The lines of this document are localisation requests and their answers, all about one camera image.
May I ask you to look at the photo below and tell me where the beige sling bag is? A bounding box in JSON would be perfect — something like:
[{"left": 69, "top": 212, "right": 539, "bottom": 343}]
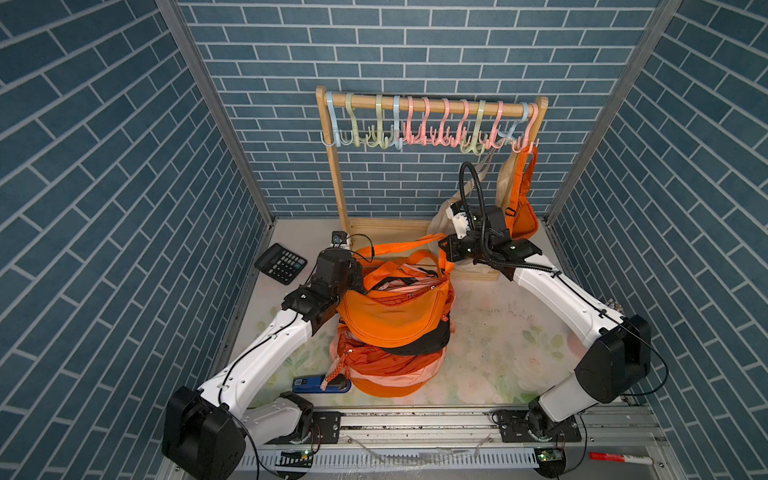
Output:
[{"left": 427, "top": 146, "right": 523, "bottom": 238}]

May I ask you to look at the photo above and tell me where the dark red-orange bag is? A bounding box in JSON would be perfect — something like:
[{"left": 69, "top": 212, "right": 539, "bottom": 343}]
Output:
[{"left": 325, "top": 329, "right": 446, "bottom": 381}]

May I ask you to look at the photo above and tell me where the large pink sling bag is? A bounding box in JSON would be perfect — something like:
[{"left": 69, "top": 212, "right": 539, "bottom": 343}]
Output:
[{"left": 348, "top": 359, "right": 443, "bottom": 388}]

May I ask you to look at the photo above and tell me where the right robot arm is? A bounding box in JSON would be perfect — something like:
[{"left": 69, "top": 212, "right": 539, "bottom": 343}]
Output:
[{"left": 439, "top": 162, "right": 656, "bottom": 440}]

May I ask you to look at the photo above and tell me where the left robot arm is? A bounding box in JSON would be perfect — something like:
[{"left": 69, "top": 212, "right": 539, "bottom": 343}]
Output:
[{"left": 162, "top": 248, "right": 363, "bottom": 479}]

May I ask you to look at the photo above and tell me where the green hook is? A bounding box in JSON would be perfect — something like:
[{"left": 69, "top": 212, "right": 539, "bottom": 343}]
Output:
[
  {"left": 366, "top": 94, "right": 391, "bottom": 150},
  {"left": 341, "top": 93, "right": 363, "bottom": 147},
  {"left": 460, "top": 100, "right": 486, "bottom": 156}
]

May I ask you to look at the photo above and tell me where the pink rightmost hook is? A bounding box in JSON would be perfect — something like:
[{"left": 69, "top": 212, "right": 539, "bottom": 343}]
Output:
[{"left": 512, "top": 103, "right": 539, "bottom": 153}]

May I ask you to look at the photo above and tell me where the light blue eleventh hook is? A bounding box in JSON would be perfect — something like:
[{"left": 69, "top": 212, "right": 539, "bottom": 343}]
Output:
[{"left": 499, "top": 103, "right": 529, "bottom": 146}]

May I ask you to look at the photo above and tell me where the wooden hanging rack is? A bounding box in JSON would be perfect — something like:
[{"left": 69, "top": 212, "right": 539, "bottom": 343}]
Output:
[{"left": 315, "top": 86, "right": 549, "bottom": 242}]

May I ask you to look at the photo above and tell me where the black desk calculator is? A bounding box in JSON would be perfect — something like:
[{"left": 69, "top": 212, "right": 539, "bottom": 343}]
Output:
[{"left": 255, "top": 243, "right": 307, "bottom": 285}]

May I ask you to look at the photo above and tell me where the blue black stapler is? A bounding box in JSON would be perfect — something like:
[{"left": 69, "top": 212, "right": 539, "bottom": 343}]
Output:
[{"left": 291, "top": 374, "right": 352, "bottom": 395}]

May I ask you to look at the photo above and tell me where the red white marker pen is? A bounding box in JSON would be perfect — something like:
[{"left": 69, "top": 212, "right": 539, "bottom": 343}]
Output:
[{"left": 589, "top": 452, "right": 655, "bottom": 465}]

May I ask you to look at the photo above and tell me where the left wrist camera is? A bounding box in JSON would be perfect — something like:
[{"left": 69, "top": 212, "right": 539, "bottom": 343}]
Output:
[{"left": 331, "top": 230, "right": 350, "bottom": 249}]

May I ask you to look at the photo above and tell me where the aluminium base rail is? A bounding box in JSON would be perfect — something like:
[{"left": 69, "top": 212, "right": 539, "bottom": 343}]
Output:
[{"left": 226, "top": 404, "right": 683, "bottom": 479}]

